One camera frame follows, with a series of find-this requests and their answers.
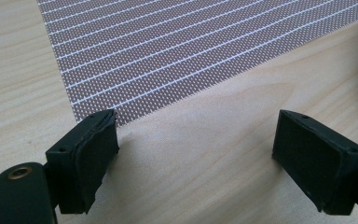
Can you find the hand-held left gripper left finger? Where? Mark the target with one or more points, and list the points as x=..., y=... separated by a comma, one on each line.
x=87, y=161

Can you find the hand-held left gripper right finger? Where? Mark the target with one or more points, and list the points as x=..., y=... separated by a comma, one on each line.
x=310, y=161

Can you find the grey striped placemat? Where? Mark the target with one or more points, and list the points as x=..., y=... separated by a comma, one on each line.
x=174, y=53

